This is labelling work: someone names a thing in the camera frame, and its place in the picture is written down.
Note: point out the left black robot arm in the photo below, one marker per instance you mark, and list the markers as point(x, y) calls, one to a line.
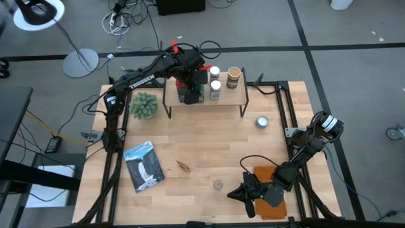
point(139, 82)

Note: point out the black mounted camera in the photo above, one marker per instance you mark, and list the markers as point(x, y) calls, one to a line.
point(259, 79)

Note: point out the white container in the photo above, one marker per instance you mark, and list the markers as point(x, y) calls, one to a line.
point(341, 3)

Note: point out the white power strip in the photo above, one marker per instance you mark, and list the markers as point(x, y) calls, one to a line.
point(112, 20)

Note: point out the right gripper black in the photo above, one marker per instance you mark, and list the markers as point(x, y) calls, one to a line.
point(254, 190)

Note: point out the black aluminium table frame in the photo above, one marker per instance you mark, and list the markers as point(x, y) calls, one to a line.
point(282, 85)

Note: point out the white box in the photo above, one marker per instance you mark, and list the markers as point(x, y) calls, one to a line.
point(47, 196)

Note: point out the wooden shelf black metal legs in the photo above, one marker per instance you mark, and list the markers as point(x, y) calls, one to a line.
point(228, 98)

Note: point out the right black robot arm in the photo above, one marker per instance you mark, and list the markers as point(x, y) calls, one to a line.
point(303, 149)

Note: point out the black chair wheels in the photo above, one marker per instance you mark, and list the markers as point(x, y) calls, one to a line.
point(3, 73)

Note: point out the orange taco seasoning packet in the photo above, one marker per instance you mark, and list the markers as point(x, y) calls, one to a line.
point(183, 166)

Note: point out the black desk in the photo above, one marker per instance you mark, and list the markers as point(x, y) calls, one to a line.
point(12, 111)

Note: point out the small cork-top glass jar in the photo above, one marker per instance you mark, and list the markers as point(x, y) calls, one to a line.
point(218, 184)

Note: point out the black box on floor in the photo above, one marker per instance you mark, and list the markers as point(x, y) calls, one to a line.
point(180, 6)

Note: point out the black power adapter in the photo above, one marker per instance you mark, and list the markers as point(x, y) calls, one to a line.
point(53, 144)

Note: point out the white-lid spice jar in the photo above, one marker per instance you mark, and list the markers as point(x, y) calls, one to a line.
point(215, 85)
point(214, 71)

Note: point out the left arm grey base plate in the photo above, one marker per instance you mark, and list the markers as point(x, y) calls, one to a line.
point(91, 136)

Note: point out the floor lamp with round base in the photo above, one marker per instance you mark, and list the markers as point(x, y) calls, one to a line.
point(80, 63)

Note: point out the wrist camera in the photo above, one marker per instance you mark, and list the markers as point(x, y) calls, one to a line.
point(191, 97)
point(250, 209)

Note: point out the tan-lid spice jar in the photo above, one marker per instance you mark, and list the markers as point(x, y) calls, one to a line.
point(234, 73)

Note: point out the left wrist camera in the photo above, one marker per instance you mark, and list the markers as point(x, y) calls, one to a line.
point(191, 97)

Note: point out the green succulent in patterned pot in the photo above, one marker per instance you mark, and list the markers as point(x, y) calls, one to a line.
point(144, 106)

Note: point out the right arm grey base plate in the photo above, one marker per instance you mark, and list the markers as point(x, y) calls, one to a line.
point(289, 131)

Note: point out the folded orange cloth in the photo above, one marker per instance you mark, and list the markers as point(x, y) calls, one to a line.
point(275, 210)

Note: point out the grey caster wheel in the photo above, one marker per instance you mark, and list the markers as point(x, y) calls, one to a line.
point(394, 133)

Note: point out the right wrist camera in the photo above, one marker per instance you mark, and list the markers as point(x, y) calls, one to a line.
point(250, 209)

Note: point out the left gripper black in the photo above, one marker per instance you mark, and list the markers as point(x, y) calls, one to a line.
point(191, 68)

